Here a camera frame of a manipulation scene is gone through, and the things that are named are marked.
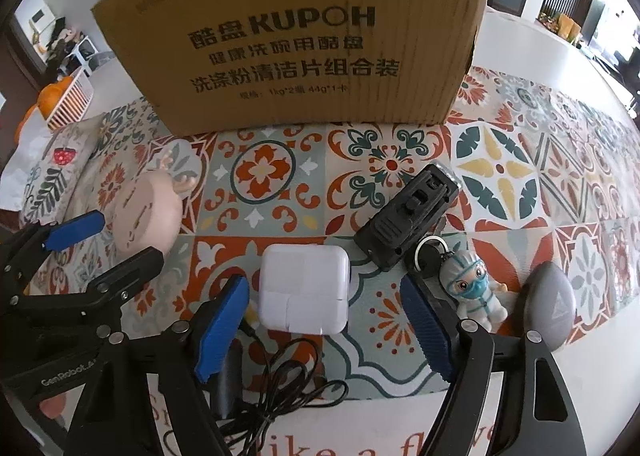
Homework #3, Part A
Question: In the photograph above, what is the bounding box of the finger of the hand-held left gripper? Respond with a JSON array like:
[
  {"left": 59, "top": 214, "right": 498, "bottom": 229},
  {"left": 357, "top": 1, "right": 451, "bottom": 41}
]
[
  {"left": 10, "top": 247, "right": 165, "bottom": 337},
  {"left": 0, "top": 212, "right": 106, "bottom": 297}
]

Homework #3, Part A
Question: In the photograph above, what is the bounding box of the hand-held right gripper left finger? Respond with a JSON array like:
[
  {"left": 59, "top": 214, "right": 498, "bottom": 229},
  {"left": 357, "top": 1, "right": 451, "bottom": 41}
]
[{"left": 67, "top": 275, "right": 251, "bottom": 456}]

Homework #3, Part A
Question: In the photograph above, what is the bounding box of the black handheld radio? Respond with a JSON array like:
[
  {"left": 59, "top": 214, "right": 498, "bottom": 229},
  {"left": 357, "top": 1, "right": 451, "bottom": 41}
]
[{"left": 354, "top": 162, "right": 461, "bottom": 273}]

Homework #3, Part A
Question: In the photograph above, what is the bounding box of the brown cardboard box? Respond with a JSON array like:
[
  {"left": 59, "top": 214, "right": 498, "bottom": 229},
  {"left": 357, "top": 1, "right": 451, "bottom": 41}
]
[{"left": 91, "top": 0, "right": 501, "bottom": 137}]

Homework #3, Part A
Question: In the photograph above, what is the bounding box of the orange fruit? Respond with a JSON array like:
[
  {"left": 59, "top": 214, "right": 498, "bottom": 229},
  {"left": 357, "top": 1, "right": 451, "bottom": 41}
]
[{"left": 39, "top": 78, "right": 76, "bottom": 117}]

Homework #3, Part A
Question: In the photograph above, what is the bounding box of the protective-suit figure keychain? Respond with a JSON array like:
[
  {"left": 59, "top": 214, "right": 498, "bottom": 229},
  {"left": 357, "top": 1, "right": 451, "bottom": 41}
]
[{"left": 412, "top": 235, "right": 511, "bottom": 334}]

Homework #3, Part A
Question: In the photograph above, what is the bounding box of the grey rounded plastic device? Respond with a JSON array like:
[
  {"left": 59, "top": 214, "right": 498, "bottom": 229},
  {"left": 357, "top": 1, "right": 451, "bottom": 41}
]
[{"left": 520, "top": 261, "right": 578, "bottom": 352}]

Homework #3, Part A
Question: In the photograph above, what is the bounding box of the orange paper bag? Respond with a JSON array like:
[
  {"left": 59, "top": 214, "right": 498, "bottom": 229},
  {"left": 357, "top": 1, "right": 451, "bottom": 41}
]
[{"left": 557, "top": 13, "right": 583, "bottom": 40}]

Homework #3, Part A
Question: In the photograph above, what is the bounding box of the black cable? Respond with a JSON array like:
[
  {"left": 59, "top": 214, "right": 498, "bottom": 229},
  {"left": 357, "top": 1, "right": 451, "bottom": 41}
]
[{"left": 235, "top": 306, "right": 346, "bottom": 456}]

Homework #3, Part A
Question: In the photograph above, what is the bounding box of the white shoe rack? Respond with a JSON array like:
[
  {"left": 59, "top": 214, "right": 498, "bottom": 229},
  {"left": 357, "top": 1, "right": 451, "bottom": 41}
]
[{"left": 57, "top": 33, "right": 118, "bottom": 79}]

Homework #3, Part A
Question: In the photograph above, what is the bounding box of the white slotted fruit basket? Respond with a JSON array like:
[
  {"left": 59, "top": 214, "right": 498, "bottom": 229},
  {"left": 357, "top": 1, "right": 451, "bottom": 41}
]
[{"left": 45, "top": 67, "right": 96, "bottom": 129}]

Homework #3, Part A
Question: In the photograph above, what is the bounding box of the floral print cloth pouch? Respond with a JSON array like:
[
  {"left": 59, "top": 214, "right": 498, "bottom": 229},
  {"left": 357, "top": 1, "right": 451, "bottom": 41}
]
[{"left": 20, "top": 113, "right": 121, "bottom": 222}]

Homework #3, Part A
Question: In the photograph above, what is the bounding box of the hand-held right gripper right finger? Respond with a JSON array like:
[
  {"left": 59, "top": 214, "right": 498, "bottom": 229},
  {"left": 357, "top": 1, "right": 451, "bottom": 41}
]
[{"left": 400, "top": 278, "right": 588, "bottom": 456}]

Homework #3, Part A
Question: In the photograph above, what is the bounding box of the patterned tile-print table mat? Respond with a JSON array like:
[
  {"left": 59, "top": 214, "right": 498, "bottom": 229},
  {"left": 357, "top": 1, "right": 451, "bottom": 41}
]
[{"left": 20, "top": 63, "right": 640, "bottom": 456}]

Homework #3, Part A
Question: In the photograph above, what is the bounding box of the plush toys pile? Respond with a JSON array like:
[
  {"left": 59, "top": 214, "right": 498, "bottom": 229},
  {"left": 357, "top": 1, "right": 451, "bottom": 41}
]
[{"left": 54, "top": 26, "right": 83, "bottom": 53}]

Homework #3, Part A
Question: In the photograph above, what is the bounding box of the beige doll head with antlers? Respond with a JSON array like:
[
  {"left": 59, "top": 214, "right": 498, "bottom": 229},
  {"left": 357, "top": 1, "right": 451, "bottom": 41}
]
[{"left": 112, "top": 143, "right": 203, "bottom": 257}]

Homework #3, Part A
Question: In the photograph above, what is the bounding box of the white square charger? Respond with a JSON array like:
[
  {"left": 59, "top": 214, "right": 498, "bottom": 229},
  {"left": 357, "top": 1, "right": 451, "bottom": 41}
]
[{"left": 257, "top": 243, "right": 351, "bottom": 337}]

